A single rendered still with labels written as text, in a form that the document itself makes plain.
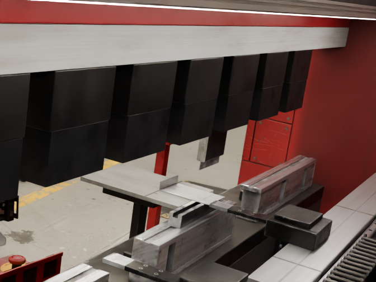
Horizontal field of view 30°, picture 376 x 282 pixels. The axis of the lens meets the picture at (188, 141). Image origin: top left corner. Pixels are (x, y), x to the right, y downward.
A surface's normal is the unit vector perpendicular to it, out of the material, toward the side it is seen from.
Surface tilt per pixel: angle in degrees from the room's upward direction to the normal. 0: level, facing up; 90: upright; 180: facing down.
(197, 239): 90
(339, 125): 90
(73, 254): 0
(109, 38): 90
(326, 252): 0
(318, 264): 0
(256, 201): 90
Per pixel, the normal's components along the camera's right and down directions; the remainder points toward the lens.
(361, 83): -0.45, 0.14
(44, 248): 0.15, -0.96
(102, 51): 0.88, 0.23
